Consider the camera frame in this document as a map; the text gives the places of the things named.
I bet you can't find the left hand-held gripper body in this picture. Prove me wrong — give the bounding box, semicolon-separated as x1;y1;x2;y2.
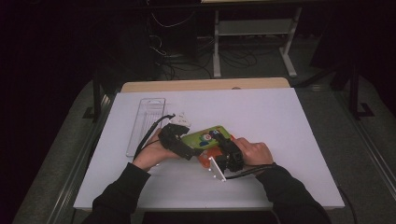
158;111;191;157

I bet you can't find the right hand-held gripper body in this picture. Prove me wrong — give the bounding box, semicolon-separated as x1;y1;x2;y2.
207;139;246;183

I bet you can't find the black metal stand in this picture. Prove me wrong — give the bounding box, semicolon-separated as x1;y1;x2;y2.
347;62;376;121
82;71;105;123

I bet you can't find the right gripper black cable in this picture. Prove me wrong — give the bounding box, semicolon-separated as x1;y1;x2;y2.
224;162;278;180

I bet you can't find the green phone case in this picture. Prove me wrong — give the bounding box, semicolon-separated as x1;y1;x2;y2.
180;125;233;153

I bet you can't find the clear plastic tray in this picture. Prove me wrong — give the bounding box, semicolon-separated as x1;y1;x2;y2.
125;97;167;158

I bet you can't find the person's right hand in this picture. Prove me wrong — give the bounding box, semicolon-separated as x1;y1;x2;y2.
233;137;276;167

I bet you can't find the bundle of floor cables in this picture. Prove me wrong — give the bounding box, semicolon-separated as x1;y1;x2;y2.
148;12;260;80

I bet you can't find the person's left hand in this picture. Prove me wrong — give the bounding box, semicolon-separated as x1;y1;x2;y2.
134;129;180;172

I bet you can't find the white metal desk frame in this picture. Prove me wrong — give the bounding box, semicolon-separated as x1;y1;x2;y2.
213;7;303;78

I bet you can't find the grey metal rail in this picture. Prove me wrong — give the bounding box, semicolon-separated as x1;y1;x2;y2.
46;92;117;224
332;90;396;200

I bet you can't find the orange phone case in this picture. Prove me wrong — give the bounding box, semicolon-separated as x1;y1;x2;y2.
198;134;236;171

